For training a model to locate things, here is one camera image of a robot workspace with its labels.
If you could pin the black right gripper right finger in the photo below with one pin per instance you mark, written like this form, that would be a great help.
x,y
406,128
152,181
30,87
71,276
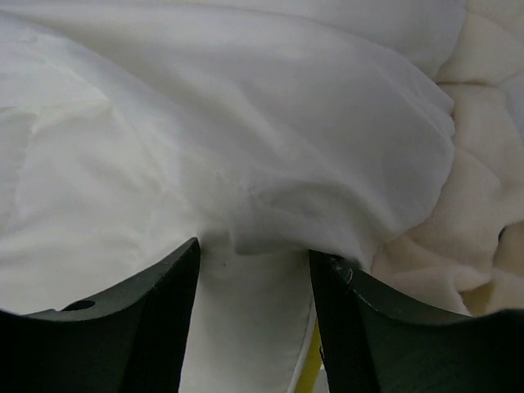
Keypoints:
x,y
377,339

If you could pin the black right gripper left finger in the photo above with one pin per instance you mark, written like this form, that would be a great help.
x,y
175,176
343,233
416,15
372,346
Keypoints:
x,y
131,337

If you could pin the grey pillowcase with cream ruffle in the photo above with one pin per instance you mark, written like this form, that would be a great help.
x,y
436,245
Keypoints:
x,y
379,131

